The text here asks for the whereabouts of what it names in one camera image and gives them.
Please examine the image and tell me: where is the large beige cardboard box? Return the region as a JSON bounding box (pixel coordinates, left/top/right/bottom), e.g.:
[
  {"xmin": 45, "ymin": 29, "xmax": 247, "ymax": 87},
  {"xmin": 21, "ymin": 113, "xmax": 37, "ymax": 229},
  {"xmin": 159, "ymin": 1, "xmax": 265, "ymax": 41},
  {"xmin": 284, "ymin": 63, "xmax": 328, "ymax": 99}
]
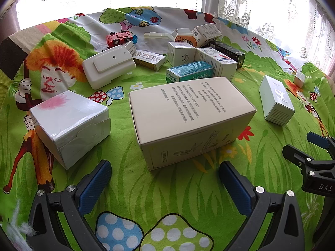
[{"xmin": 128, "ymin": 76, "xmax": 257, "ymax": 172}]

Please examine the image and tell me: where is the red toy car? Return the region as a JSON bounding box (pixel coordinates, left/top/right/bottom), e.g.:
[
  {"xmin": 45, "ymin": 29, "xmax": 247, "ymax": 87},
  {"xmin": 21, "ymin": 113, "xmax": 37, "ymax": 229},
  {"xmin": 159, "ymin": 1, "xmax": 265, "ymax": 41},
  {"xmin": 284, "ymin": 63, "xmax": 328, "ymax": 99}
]
[{"xmin": 106, "ymin": 30, "xmax": 133, "ymax": 49}]

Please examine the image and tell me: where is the white box with pink mark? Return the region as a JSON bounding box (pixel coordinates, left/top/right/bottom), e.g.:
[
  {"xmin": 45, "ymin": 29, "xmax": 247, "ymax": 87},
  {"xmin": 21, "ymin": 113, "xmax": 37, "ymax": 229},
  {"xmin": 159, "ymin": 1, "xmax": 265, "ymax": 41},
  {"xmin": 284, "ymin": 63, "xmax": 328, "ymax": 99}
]
[{"xmin": 29, "ymin": 90, "xmax": 111, "ymax": 170}]

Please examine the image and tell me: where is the brown curtain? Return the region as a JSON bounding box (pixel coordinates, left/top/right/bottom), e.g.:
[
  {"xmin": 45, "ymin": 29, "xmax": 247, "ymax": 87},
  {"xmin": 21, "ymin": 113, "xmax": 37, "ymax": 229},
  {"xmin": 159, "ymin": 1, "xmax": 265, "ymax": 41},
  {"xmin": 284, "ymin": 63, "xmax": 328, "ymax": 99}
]
[{"xmin": 0, "ymin": 0, "xmax": 21, "ymax": 41}]

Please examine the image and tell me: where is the white lace curtain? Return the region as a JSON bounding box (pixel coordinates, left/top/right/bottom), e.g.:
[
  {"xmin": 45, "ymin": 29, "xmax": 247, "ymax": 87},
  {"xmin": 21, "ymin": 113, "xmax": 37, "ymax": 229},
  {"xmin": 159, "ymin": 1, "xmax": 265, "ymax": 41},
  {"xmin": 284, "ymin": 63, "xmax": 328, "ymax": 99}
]
[{"xmin": 16, "ymin": 0, "xmax": 335, "ymax": 71}]

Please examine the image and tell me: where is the white and grey box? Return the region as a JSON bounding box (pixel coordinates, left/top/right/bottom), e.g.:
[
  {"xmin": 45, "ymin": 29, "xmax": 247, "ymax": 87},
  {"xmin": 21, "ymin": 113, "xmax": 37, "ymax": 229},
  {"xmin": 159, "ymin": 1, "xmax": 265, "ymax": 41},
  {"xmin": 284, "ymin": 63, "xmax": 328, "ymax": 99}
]
[{"xmin": 259, "ymin": 75, "xmax": 296, "ymax": 127}]

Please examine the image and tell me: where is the white box with emblem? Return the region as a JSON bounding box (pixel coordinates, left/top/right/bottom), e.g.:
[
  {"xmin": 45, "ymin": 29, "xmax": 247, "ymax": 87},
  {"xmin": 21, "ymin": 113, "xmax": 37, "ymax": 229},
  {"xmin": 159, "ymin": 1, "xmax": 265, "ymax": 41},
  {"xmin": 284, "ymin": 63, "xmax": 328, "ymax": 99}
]
[{"xmin": 167, "ymin": 42, "xmax": 197, "ymax": 67}]

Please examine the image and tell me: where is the black box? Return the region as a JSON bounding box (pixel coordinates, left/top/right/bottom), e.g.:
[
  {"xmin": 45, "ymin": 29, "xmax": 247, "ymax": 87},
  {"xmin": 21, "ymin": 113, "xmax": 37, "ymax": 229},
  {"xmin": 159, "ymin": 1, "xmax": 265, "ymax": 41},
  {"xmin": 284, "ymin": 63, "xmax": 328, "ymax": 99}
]
[{"xmin": 208, "ymin": 40, "xmax": 246, "ymax": 70}]

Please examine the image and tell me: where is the white plastic device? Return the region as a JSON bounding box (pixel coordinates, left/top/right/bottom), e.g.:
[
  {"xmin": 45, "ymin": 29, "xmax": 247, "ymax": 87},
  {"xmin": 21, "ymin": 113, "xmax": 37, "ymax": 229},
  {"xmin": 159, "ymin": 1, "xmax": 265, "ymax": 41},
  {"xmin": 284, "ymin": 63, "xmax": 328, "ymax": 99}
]
[{"xmin": 83, "ymin": 44, "xmax": 136, "ymax": 90}]

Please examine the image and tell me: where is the yellow and white box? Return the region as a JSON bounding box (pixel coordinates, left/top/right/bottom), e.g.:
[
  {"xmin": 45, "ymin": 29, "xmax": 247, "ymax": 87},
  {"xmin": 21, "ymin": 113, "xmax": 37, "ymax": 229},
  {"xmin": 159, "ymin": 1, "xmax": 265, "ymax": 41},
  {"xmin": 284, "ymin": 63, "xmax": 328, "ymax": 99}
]
[{"xmin": 132, "ymin": 49, "xmax": 167, "ymax": 71}]

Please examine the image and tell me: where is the teal patterned box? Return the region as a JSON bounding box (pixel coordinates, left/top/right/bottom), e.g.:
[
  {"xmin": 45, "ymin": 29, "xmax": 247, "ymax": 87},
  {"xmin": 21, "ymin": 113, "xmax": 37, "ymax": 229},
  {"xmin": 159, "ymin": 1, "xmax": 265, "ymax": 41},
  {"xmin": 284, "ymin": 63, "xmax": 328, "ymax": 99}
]
[{"xmin": 166, "ymin": 61, "xmax": 215, "ymax": 83}]

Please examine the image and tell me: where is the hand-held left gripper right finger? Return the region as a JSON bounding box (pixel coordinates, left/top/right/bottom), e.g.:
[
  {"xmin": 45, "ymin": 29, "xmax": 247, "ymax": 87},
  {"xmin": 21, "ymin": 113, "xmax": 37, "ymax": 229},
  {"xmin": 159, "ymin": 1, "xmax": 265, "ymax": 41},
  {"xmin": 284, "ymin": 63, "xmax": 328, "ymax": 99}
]
[{"xmin": 218, "ymin": 161, "xmax": 313, "ymax": 251}]

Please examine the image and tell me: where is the white box with coloured label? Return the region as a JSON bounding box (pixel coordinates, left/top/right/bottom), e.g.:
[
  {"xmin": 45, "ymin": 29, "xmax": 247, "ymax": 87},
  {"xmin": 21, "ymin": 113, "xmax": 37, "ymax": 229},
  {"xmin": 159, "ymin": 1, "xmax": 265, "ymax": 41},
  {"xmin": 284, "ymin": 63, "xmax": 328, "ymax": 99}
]
[{"xmin": 195, "ymin": 47, "xmax": 237, "ymax": 81}]

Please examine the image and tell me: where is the white box with green print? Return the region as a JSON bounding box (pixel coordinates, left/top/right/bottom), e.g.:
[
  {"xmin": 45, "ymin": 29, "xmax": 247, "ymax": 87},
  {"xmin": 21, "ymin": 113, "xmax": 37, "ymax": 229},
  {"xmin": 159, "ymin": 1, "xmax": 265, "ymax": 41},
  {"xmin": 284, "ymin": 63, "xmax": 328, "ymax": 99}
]
[{"xmin": 191, "ymin": 23, "xmax": 223, "ymax": 48}]

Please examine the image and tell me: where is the green cartoon printed tablecloth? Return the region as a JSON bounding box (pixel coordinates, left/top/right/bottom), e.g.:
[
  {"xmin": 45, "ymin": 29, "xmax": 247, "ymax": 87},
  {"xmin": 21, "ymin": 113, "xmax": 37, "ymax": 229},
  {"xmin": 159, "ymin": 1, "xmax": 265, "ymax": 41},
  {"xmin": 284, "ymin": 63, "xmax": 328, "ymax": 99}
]
[{"xmin": 0, "ymin": 5, "xmax": 335, "ymax": 251}]

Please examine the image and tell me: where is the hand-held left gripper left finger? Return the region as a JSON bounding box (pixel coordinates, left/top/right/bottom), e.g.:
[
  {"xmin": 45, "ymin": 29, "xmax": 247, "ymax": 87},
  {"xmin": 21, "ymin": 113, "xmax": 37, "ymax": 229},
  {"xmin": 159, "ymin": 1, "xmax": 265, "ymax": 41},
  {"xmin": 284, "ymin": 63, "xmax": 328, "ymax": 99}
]
[{"xmin": 26, "ymin": 159, "xmax": 113, "ymax": 251}]

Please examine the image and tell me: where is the small white box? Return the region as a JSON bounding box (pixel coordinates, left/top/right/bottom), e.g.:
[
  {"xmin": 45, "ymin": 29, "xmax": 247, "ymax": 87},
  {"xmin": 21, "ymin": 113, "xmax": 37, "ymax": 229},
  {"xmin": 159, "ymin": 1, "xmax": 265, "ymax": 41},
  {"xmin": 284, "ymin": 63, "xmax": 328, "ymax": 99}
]
[
  {"xmin": 123, "ymin": 40, "xmax": 138, "ymax": 57},
  {"xmin": 293, "ymin": 68, "xmax": 307, "ymax": 89}
]

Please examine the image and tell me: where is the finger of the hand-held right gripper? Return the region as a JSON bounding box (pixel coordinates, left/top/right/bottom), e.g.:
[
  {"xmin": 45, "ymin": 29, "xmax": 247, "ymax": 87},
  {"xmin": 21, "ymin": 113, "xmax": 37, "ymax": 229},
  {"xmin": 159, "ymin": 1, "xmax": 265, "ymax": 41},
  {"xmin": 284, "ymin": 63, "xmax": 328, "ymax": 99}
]
[
  {"xmin": 283, "ymin": 144, "xmax": 335, "ymax": 174},
  {"xmin": 306, "ymin": 132, "xmax": 335, "ymax": 153}
]

